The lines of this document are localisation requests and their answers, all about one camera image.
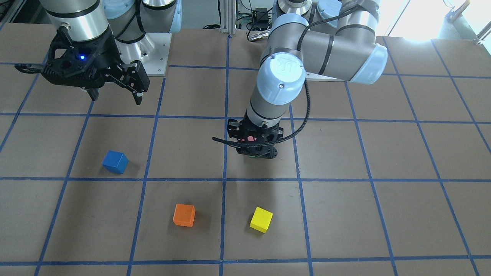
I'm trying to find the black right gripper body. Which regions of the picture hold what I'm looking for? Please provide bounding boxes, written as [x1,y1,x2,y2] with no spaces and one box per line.
[15,25,150,94]

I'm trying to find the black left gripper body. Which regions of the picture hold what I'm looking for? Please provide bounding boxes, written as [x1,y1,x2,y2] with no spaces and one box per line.
[227,118,283,159]

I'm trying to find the red wooden block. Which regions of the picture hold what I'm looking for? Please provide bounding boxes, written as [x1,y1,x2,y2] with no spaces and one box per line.
[238,136,257,143]

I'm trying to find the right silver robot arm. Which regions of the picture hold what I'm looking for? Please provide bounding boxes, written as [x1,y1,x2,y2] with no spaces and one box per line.
[15,0,182,105]

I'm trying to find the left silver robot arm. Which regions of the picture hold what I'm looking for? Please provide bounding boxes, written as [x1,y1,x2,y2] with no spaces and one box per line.
[221,0,388,159]

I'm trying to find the blue wooden block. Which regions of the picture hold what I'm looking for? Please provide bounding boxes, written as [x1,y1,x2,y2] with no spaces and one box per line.
[102,150,129,174]

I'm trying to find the yellow wooden block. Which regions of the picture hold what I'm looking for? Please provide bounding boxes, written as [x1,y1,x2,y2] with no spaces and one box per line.
[249,207,273,233]

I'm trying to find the orange wooden block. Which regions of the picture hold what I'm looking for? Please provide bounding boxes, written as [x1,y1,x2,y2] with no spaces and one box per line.
[172,203,195,227]

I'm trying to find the silver metal connector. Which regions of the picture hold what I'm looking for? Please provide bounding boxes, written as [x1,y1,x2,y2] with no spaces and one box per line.
[247,29,272,42]

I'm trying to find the black power adapter box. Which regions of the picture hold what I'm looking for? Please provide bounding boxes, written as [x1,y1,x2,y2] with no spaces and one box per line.
[252,8,269,30]

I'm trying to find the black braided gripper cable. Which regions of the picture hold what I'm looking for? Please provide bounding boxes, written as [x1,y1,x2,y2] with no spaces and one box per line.
[212,4,365,148]

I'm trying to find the aluminium frame post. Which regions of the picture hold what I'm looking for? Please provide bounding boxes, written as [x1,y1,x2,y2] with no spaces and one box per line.
[219,0,237,37]

